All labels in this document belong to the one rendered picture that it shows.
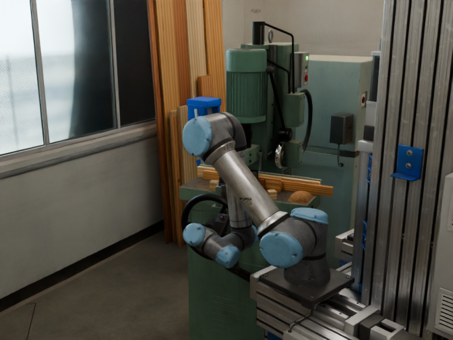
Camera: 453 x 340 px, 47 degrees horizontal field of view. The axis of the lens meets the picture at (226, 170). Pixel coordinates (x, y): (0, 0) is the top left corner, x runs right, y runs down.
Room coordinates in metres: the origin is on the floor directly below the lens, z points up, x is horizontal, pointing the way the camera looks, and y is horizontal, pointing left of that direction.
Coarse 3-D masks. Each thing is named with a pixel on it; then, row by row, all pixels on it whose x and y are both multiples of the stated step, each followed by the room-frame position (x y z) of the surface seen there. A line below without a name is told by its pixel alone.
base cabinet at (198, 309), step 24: (192, 264) 2.23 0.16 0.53; (216, 264) 2.17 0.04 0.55; (240, 264) 2.12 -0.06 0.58; (264, 264) 2.08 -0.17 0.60; (192, 288) 2.23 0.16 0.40; (216, 288) 2.17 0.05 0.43; (240, 288) 2.12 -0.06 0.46; (192, 312) 2.23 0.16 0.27; (216, 312) 2.17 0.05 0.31; (240, 312) 2.12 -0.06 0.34; (192, 336) 2.23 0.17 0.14; (216, 336) 2.17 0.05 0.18; (240, 336) 2.12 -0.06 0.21
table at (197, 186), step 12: (192, 180) 2.35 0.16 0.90; (204, 180) 2.35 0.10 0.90; (180, 192) 2.25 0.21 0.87; (192, 192) 2.23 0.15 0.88; (204, 192) 2.20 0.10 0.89; (288, 192) 2.17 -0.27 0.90; (276, 204) 2.06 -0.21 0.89; (288, 204) 2.04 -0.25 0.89; (300, 204) 2.02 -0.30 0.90; (312, 204) 2.07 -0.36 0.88
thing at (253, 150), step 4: (252, 144) 2.37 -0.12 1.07; (248, 148) 2.29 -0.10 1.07; (252, 148) 2.29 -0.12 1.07; (256, 148) 2.32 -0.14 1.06; (248, 152) 2.24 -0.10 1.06; (252, 152) 2.28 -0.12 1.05; (256, 152) 2.32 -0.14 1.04; (248, 156) 2.24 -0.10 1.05; (252, 156) 2.28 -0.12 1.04; (256, 156) 2.33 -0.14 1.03; (248, 160) 2.24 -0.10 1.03; (252, 160) 2.28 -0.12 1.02; (256, 160) 2.33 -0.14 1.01; (248, 164) 2.24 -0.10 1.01
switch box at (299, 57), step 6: (294, 54) 2.49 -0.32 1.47; (300, 54) 2.47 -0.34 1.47; (306, 54) 2.51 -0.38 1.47; (294, 60) 2.49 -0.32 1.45; (300, 60) 2.47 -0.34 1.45; (306, 60) 2.52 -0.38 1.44; (300, 66) 2.47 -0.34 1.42; (300, 72) 2.47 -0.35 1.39; (306, 72) 2.52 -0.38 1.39; (300, 78) 2.47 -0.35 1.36; (300, 84) 2.47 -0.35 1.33; (306, 84) 2.53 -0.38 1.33
